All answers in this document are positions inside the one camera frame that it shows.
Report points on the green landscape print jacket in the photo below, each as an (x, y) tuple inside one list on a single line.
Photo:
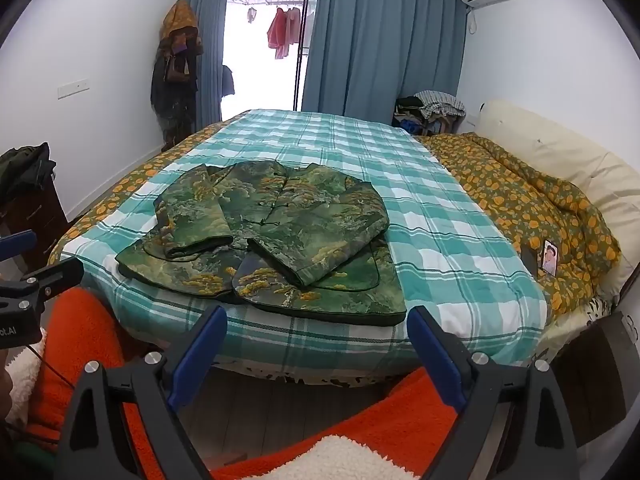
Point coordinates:
[(305, 242)]

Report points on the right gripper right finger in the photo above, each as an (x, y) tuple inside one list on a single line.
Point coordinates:
[(537, 440)]

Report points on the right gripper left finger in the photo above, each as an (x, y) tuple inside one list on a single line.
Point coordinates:
[(95, 441)]

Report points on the pink hanging garment outside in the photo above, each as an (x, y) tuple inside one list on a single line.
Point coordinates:
[(284, 31)]

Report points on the blue curtain left panel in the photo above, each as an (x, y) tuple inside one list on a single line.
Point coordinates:
[(211, 15)]

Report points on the teal plaid bed sheet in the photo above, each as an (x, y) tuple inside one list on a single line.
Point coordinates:
[(448, 255)]

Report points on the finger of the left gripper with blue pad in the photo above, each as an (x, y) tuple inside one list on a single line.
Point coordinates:
[(14, 245)]

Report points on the dark clothes on dresser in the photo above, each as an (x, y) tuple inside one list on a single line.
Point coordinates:
[(25, 170)]

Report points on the smartphone on quilt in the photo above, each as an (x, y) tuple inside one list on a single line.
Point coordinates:
[(549, 258)]

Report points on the orange floral green quilt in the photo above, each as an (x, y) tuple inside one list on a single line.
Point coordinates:
[(537, 212)]

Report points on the coat rack with clothes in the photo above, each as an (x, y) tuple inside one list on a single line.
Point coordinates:
[(174, 78)]

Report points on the blue curtain panel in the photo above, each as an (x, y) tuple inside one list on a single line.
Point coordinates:
[(211, 15), (366, 54)]

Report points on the blue curtain right panel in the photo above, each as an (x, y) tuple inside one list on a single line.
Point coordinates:
[(366, 54)]

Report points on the pile of clothes by bed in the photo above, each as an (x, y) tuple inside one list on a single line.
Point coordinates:
[(428, 112)]

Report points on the cream padded headboard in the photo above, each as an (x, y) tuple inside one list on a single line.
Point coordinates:
[(609, 183)]

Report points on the white wall switch plate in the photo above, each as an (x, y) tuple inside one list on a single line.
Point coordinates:
[(72, 88)]

